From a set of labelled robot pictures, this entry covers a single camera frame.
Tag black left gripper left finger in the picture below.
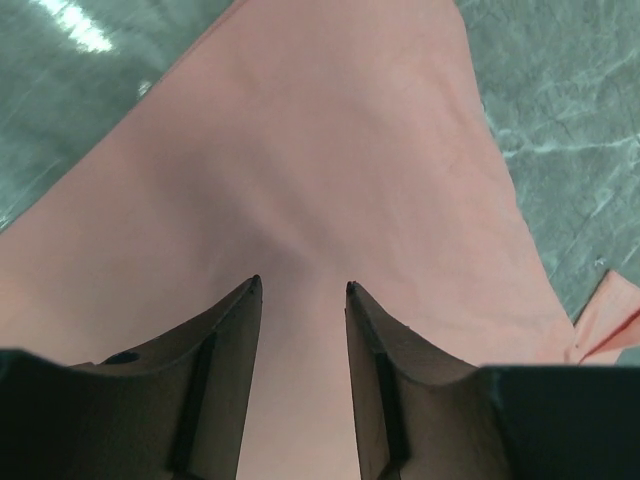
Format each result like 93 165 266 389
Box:
64 276 262 479

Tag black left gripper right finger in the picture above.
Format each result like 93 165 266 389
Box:
345 282 500 479

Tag salmon pink t shirt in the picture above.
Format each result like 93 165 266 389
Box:
1 1 639 479

